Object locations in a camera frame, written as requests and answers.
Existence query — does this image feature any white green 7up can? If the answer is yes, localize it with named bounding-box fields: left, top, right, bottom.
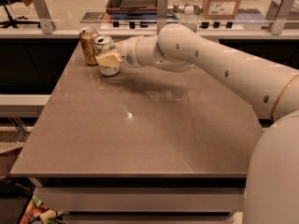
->
left=94, top=35, right=120, bottom=77

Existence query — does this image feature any grey table drawer base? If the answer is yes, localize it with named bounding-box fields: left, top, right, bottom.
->
left=30, top=177, right=246, bottom=224

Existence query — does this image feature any grey open tray box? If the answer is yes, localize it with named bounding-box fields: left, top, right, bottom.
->
left=105, top=0, right=166, bottom=13

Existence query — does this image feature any middle metal railing post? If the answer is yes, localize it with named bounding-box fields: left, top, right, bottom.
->
left=157, top=0, right=168, bottom=32

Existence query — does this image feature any right metal railing post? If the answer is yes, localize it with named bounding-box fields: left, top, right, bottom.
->
left=270, top=0, right=295, bottom=35

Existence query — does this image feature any orange soda can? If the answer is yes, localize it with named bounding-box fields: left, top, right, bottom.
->
left=79, top=27, right=98, bottom=65

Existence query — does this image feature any metal railing post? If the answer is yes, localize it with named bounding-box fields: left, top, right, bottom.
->
left=157, top=0, right=168, bottom=32
left=270, top=0, right=295, bottom=35
left=32, top=0, right=55, bottom=35

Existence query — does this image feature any colourful snack bag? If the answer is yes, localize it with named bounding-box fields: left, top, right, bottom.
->
left=18, top=195, right=65, bottom=224

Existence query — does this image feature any left metal railing post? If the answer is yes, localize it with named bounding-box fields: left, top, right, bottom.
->
left=32, top=0, right=55, bottom=35

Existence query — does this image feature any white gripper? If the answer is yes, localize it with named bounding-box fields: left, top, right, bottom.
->
left=95, top=36, right=139, bottom=68

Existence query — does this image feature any black office chair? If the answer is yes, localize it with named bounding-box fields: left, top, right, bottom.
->
left=0, top=0, right=40, bottom=28

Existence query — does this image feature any brown cardboard box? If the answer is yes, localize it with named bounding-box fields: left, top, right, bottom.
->
left=203, top=0, right=241, bottom=20

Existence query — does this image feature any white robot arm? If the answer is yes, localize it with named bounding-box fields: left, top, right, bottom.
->
left=95, top=24, right=299, bottom=224

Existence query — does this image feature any clear plastic water bottle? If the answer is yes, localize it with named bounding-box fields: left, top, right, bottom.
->
left=178, top=6, right=197, bottom=32

